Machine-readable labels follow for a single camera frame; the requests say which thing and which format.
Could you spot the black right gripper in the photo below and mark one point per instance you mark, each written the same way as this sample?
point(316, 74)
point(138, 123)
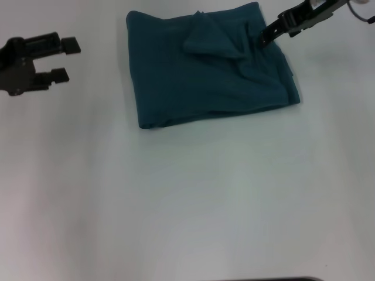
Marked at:
point(310, 14)

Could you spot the teal blue printed t-shirt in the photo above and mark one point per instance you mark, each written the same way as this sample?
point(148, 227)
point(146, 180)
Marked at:
point(205, 82)

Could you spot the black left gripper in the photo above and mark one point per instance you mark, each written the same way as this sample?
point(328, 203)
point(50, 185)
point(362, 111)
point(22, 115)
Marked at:
point(20, 64)

